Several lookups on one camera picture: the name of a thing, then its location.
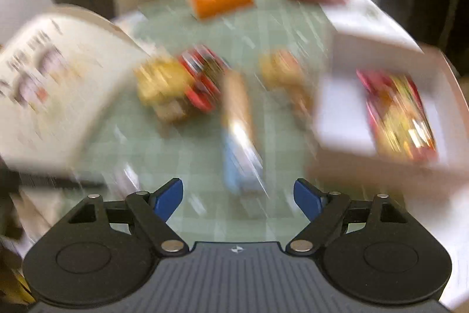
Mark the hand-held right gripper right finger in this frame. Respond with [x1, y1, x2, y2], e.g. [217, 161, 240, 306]
[286, 178, 408, 256]

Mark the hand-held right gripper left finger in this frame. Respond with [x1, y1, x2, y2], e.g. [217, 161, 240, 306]
[68, 178, 188, 257]

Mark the white box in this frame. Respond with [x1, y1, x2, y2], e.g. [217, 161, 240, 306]
[310, 0, 458, 170]

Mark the long cracker packet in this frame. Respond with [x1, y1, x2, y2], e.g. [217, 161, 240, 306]
[219, 70, 265, 194]

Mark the green checked tablecloth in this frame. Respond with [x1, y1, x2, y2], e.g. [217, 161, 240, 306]
[69, 0, 334, 244]

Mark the red and yellow snack packet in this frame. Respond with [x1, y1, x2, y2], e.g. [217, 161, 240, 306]
[356, 69, 438, 163]

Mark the yellow orange snack packet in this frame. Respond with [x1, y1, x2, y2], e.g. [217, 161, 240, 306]
[259, 50, 314, 117]

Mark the large white printed bag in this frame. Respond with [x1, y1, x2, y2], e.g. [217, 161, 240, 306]
[0, 4, 152, 172]

